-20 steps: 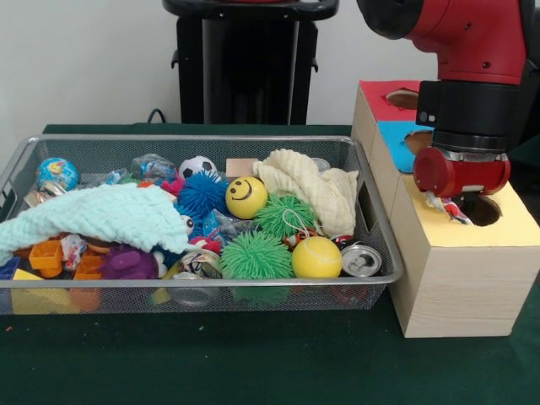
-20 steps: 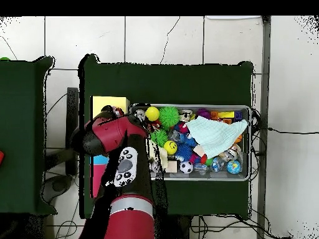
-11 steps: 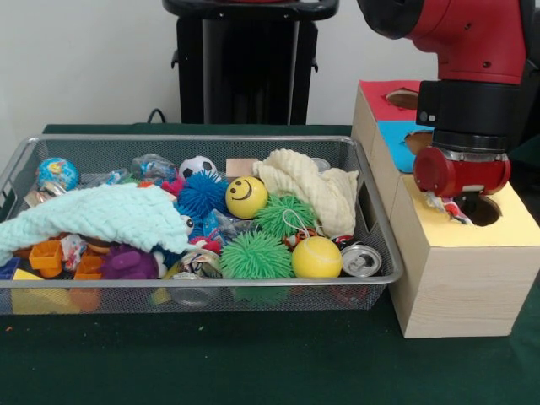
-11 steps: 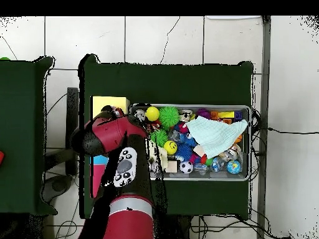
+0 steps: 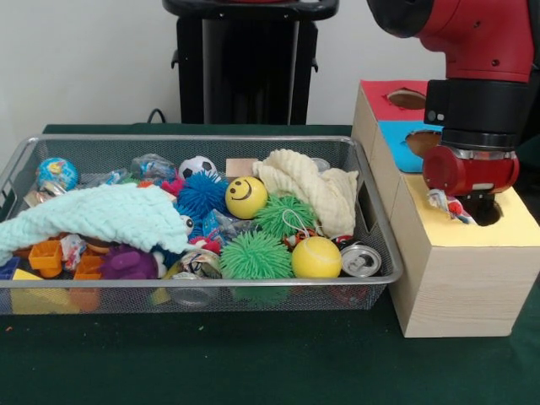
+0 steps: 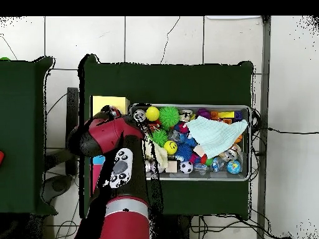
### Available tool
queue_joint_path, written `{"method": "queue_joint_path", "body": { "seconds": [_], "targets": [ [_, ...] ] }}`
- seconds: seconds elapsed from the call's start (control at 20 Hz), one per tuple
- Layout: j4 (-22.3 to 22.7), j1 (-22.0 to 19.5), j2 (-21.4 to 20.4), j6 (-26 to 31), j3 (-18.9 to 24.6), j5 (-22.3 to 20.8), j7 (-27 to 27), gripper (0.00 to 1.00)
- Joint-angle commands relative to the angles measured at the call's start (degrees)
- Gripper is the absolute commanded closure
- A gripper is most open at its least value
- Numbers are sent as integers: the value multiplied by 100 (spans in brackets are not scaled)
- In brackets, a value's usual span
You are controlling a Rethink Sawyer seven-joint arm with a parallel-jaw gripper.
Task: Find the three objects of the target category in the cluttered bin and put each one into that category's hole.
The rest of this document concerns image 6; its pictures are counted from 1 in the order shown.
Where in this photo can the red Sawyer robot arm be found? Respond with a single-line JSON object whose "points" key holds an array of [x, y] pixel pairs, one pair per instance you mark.
{"points": [[109, 134]]}

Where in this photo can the wooden box with three holes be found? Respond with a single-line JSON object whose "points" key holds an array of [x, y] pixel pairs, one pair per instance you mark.
{"points": [[109, 102]]}

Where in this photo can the clear mesh bin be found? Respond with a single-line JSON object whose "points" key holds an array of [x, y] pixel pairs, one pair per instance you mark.
{"points": [[229, 177]]}

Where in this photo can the green spiky rubber ball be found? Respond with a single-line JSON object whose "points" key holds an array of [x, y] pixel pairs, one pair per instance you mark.
{"points": [[169, 117], [159, 137]]}

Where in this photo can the yellow smiley ball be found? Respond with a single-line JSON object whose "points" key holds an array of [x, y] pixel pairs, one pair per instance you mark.
{"points": [[170, 147]]}

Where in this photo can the yellow tennis ball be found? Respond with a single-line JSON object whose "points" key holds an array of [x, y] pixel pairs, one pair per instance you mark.
{"points": [[152, 113]]}

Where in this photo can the cream waffle cloth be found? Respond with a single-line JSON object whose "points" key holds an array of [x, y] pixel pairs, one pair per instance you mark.
{"points": [[160, 154]]}

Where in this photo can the blue spiky rubber ball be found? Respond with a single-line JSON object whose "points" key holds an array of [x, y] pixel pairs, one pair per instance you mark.
{"points": [[184, 151]]}

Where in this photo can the small soccer ball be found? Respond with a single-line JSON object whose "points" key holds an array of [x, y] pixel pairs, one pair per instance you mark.
{"points": [[186, 167]]}

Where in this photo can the dark green table cloth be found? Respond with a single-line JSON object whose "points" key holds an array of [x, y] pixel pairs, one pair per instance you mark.
{"points": [[162, 84]]}

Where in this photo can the purple spiky toy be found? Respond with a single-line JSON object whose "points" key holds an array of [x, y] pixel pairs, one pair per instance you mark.
{"points": [[203, 113]]}

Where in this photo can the mint knitted cloth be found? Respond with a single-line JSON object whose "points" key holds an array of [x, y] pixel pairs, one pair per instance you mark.
{"points": [[215, 135]]}

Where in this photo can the yellow plastic block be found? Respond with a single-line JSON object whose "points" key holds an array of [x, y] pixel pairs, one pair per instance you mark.
{"points": [[225, 114]]}

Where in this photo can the blue globe ball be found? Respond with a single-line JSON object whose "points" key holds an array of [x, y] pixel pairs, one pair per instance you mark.
{"points": [[233, 166]]}

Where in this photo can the black stand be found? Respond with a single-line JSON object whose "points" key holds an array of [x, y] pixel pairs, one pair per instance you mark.
{"points": [[72, 104]]}

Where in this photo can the green covered side table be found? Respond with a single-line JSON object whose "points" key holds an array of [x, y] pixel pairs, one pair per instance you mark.
{"points": [[20, 112]]}

